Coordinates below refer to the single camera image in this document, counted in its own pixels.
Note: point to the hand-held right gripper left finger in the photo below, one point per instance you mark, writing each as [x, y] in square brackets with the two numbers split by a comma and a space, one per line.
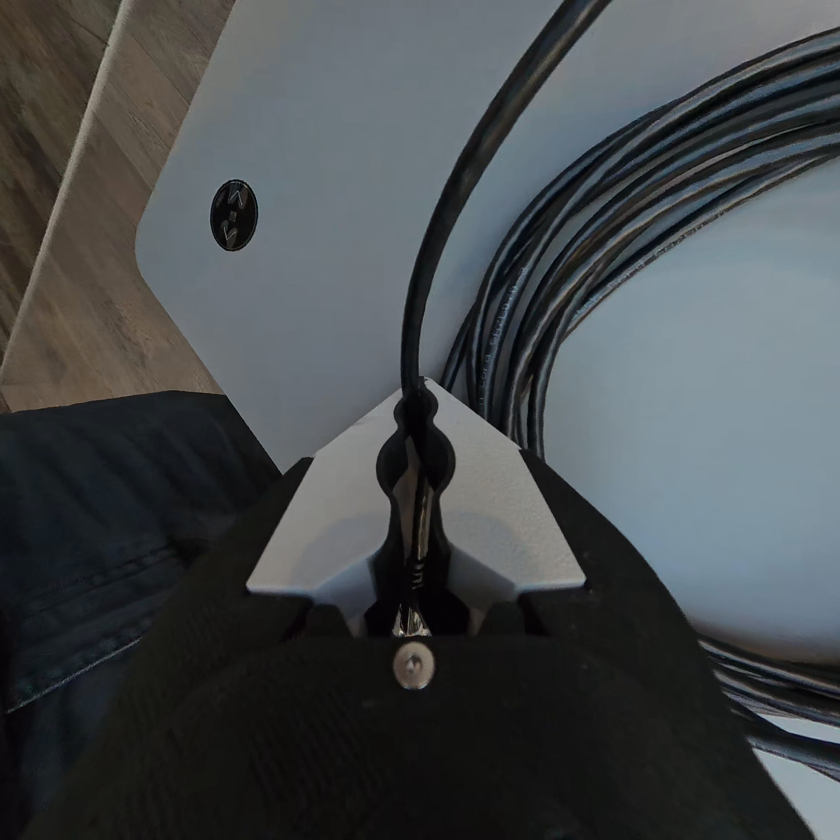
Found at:
[315, 525]

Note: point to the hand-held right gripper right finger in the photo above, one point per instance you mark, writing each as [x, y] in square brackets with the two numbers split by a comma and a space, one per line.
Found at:
[518, 525]

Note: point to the round black desk cap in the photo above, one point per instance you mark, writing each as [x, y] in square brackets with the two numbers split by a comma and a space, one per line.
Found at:
[233, 215]

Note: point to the grey desk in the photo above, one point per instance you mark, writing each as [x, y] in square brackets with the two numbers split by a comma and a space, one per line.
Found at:
[315, 164]

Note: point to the person's dark clothing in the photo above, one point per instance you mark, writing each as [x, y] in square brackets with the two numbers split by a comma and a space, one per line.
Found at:
[98, 525]

